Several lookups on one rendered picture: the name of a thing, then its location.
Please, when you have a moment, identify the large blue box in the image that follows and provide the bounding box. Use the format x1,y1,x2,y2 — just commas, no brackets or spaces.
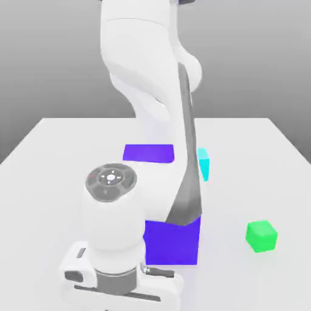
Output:
122,143,202,266

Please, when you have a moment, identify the small green cube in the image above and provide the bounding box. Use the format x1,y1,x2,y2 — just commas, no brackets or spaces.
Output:
245,219,279,254

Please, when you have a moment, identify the small cyan cube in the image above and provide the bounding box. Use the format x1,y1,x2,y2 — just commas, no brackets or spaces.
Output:
197,147,210,182

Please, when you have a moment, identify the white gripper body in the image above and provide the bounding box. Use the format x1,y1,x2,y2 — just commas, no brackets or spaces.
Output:
60,273,185,311

